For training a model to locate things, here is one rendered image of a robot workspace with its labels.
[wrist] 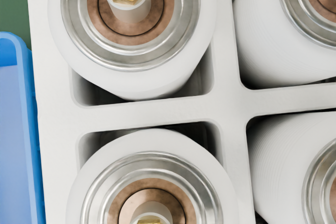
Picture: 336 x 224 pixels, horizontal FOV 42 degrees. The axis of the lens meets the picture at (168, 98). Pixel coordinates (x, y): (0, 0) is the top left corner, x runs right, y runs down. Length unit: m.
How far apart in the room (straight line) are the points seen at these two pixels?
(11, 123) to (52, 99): 0.20
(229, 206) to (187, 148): 0.04
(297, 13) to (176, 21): 0.07
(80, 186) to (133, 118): 0.08
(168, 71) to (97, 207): 0.08
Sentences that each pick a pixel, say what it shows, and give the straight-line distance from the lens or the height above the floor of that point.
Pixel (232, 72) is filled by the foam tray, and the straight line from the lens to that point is 0.31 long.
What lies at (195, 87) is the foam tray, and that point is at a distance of 0.42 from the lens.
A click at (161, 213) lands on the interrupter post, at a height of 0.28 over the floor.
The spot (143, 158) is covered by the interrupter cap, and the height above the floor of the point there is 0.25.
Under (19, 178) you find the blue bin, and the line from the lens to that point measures 0.51.
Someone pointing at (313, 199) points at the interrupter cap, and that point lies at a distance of 0.25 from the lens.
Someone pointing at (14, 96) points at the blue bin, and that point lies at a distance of 0.51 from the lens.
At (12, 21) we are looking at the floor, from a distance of 0.53.
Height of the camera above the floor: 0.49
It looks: 87 degrees down
